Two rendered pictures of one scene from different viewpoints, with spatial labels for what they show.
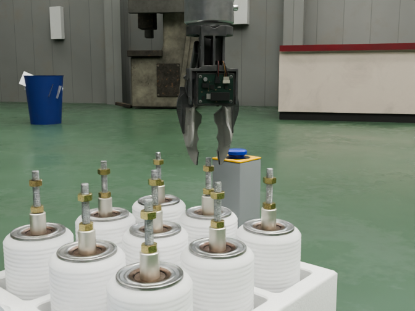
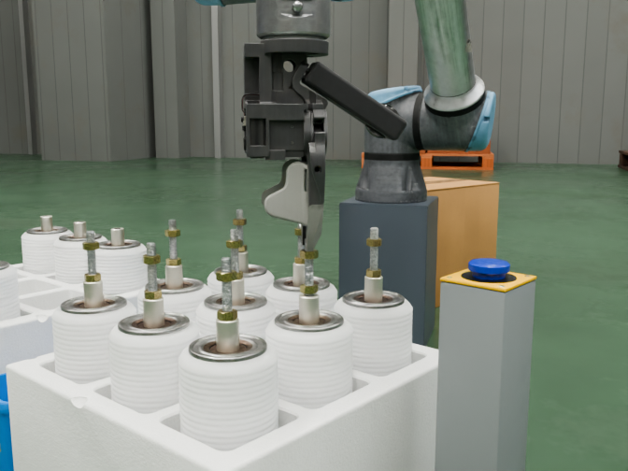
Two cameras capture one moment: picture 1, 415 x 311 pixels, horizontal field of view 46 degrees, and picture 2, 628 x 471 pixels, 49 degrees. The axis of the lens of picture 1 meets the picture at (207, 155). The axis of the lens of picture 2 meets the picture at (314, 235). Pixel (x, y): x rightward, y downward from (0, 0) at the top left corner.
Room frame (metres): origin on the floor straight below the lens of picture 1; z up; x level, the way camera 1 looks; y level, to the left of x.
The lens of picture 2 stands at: (0.78, -0.72, 0.47)
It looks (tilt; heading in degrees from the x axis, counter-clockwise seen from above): 10 degrees down; 90
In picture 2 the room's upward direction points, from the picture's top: straight up
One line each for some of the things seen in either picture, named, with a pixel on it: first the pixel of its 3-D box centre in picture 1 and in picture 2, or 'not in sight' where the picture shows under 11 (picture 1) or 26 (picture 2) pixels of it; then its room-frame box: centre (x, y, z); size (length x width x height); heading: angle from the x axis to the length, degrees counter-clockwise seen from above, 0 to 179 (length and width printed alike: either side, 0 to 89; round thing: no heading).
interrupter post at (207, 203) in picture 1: (208, 205); (308, 309); (0.77, 0.00, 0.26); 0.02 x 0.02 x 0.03
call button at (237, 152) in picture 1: (236, 154); (489, 271); (0.95, -0.06, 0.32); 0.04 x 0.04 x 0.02
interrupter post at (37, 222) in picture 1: (37, 223); (240, 263); (0.67, 0.24, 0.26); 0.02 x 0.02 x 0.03
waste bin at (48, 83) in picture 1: (42, 97); not in sight; (5.00, 1.69, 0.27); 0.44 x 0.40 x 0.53; 127
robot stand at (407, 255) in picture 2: not in sight; (389, 268); (0.94, 0.72, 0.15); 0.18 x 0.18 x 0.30; 73
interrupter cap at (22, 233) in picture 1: (38, 232); (240, 271); (0.67, 0.24, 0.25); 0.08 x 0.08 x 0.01
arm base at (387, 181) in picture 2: not in sight; (391, 176); (0.94, 0.72, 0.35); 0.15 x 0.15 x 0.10
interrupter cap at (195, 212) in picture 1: (208, 213); (308, 321); (0.77, 0.00, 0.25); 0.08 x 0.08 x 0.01
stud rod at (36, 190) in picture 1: (36, 196); (239, 235); (0.67, 0.24, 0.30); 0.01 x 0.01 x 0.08
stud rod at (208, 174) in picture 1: (208, 180); (308, 272); (0.77, 0.00, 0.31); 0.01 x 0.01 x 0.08
